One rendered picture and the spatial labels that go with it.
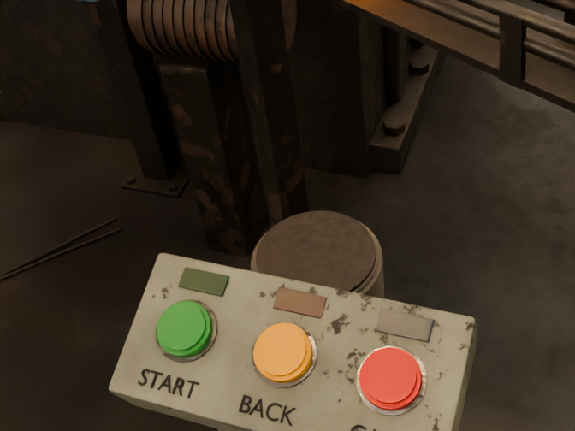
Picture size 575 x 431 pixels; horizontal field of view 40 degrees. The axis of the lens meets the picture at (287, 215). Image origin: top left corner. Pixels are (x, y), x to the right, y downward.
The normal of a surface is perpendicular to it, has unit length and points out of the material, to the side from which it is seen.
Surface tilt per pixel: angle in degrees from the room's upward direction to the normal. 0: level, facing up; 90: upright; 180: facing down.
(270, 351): 20
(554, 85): 6
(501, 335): 0
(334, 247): 0
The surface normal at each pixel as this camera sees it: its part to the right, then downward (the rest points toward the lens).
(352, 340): -0.22, -0.42
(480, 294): -0.11, -0.70
